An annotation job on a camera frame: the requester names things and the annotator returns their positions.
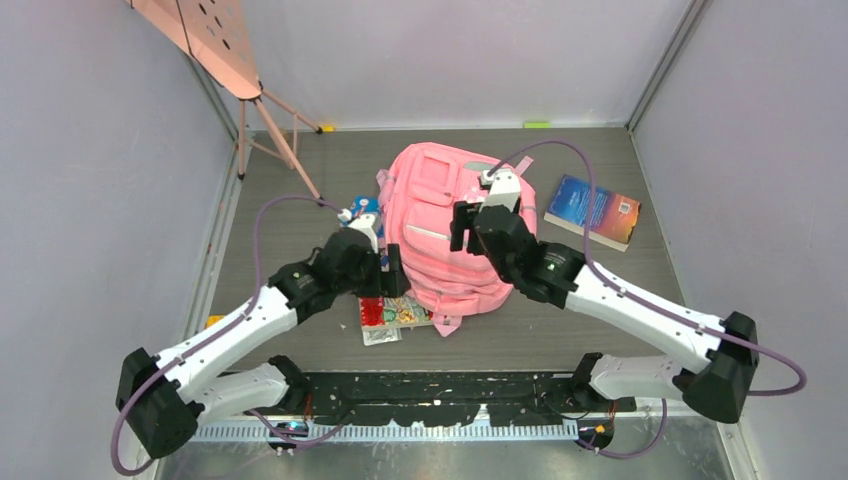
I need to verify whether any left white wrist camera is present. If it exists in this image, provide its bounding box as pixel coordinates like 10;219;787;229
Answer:
346;213;379;254

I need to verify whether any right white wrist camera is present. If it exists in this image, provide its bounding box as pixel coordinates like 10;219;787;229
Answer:
480;168;521;212

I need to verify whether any pink tripod stand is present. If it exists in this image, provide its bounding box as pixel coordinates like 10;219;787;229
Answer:
128;0;323;200

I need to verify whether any light blue paperback book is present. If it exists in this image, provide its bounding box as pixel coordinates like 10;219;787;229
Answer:
350;195;382;227

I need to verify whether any clear plastic stationery pack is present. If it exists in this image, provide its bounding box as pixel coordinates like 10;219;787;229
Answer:
362;328;402;347

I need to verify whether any blue orange paperback book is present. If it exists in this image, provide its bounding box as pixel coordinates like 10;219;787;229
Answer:
543;175;642;252

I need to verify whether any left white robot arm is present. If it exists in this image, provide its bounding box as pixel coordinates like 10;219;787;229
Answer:
116;222;410;459

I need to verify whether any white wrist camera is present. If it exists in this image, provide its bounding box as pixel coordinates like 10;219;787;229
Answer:
346;213;379;254
480;168;521;212

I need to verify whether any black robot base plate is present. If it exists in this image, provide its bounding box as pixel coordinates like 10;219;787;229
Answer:
241;370;637;429

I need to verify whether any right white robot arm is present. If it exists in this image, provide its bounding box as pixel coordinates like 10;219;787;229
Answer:
450;201;759;424

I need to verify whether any pink student backpack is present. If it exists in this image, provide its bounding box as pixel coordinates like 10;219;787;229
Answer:
377;142;513;337

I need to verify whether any red comic paperback book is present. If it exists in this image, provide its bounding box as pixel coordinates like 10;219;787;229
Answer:
358;296;433;331

